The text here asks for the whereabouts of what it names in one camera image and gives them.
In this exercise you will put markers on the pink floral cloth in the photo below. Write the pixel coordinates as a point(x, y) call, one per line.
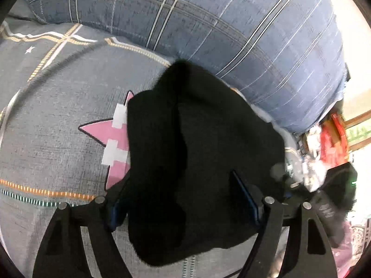
point(345, 252)

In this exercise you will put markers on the red plastic bag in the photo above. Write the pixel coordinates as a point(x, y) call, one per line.
point(330, 144)

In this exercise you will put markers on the white printed plastic bags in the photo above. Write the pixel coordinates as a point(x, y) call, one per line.
point(310, 162)

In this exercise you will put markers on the black pants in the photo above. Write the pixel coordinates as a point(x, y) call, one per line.
point(188, 150)

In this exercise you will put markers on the wooden window frame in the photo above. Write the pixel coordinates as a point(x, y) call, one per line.
point(358, 119)

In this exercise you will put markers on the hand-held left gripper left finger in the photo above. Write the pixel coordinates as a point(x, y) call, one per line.
point(116, 212)

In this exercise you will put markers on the grey star-print bedsheet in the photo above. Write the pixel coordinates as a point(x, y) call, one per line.
point(58, 150)

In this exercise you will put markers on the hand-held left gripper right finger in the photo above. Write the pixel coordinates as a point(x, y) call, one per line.
point(246, 199)

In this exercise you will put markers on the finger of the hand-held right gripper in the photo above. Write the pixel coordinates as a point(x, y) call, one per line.
point(295, 191)

